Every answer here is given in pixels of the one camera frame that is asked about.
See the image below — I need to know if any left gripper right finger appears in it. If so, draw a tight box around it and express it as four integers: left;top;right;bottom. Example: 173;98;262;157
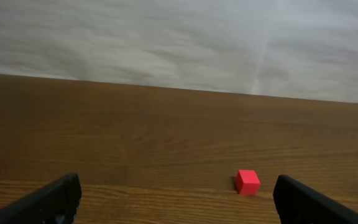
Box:
272;174;358;224

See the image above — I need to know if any red cube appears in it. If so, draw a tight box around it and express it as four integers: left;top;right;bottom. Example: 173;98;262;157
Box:
235;169;261;196

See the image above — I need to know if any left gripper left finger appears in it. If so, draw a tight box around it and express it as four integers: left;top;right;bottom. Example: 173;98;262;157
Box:
0;172;83;224

